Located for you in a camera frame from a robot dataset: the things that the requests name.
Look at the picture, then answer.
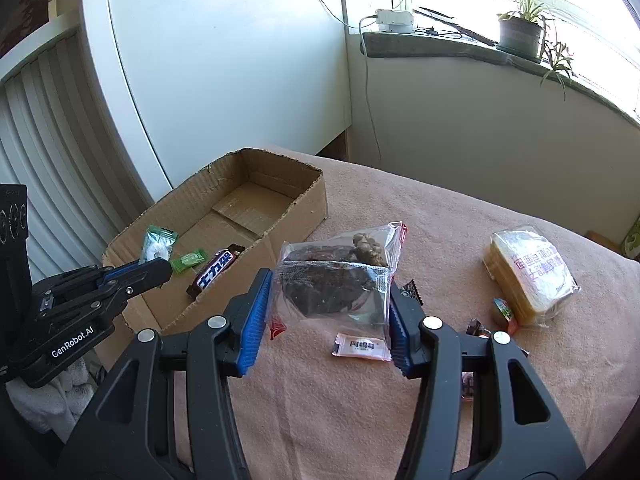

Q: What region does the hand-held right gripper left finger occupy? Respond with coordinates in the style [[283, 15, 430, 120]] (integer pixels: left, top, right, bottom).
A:
[[57, 267, 275, 480]]

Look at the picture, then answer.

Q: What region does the clear bag of dark snacks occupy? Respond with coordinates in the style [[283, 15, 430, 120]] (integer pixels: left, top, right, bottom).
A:
[[265, 221, 408, 342]]

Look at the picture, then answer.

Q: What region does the white slatted radiator cover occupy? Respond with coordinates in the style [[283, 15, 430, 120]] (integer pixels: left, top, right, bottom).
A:
[[0, 35, 151, 286]]

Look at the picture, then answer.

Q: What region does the bagged sliced bread loaf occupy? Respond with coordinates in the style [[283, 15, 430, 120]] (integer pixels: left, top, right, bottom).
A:
[[482, 225, 582, 329]]

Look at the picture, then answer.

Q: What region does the window with white frame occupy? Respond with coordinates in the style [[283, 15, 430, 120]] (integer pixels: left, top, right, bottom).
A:
[[330, 0, 640, 111]]

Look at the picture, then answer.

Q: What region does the grey stone window sill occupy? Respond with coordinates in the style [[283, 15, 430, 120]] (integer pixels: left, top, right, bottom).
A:
[[362, 30, 640, 126]]

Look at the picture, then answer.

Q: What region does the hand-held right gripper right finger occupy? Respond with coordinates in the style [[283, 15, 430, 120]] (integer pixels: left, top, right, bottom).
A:
[[389, 282, 588, 480]]

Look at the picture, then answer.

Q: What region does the dark brown chocolate bar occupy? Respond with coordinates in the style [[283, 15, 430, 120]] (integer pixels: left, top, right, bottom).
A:
[[186, 243, 246, 301]]

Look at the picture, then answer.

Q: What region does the white cabinet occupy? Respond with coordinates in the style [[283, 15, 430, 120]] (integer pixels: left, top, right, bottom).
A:
[[50, 0, 351, 207]]

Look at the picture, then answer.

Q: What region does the small green candy packet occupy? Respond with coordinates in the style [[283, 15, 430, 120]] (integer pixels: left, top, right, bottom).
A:
[[170, 250, 207, 274]]

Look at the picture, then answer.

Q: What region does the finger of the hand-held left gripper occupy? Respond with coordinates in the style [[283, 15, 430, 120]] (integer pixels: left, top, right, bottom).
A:
[[112, 259, 174, 297], [97, 261, 153, 287]]

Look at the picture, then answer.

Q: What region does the cardboard box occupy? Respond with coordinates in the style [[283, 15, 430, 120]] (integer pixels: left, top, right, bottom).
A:
[[102, 147, 328, 356]]

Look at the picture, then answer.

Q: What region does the white fluffy cloth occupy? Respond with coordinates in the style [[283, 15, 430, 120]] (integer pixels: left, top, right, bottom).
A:
[[7, 355, 94, 444]]

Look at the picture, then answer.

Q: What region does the jelly cup with printed lid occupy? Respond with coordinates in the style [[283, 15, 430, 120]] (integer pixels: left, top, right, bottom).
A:
[[490, 297, 517, 334]]

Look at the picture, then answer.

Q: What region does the black flat device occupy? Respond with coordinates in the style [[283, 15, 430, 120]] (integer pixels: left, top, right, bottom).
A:
[[412, 6, 498, 47]]

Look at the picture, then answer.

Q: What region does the green and white candy packet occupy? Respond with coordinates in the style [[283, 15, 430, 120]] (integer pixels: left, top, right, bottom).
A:
[[139, 226, 179, 265]]

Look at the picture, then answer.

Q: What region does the green printed box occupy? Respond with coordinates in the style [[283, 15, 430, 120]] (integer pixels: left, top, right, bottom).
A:
[[620, 217, 640, 262]]

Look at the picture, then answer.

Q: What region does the small white sachet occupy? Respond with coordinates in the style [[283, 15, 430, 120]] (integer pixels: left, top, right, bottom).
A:
[[331, 332, 393, 362]]

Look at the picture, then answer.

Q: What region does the potted spider plant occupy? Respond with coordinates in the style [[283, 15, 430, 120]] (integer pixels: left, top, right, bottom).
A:
[[470, 0, 576, 102]]

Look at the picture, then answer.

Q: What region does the white cable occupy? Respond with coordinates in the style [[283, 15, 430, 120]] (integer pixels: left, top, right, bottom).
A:
[[357, 14, 383, 163]]

